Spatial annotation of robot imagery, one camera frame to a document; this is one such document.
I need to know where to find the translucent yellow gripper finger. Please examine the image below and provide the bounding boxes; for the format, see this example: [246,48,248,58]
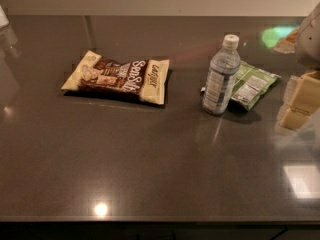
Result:
[275,70,320,133]

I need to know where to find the green snack bag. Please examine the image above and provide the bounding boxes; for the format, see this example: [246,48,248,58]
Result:
[229,61,279,111]

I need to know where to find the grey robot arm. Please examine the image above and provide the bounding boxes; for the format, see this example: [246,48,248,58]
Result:
[275,3,320,135]

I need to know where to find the brown sea salt chip bag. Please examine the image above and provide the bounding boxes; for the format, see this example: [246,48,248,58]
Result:
[61,51,169,105]

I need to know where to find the white object at left edge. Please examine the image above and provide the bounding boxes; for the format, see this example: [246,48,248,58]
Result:
[0,5,9,28]

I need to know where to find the clear plastic water bottle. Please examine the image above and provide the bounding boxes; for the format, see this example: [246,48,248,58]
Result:
[202,34,241,115]

